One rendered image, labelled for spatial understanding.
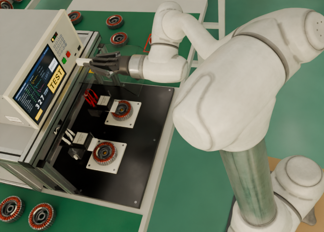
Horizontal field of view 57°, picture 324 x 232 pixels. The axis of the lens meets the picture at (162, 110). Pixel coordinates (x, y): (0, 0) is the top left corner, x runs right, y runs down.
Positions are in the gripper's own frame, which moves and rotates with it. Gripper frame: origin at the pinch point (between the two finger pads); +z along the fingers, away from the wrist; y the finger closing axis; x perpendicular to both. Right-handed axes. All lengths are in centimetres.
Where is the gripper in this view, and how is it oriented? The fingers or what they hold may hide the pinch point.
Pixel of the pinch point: (84, 62)
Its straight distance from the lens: 124.8
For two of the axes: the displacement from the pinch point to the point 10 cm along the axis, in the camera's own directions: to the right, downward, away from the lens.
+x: -1.7, -5.7, -8.0
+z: -9.5, -1.2, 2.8
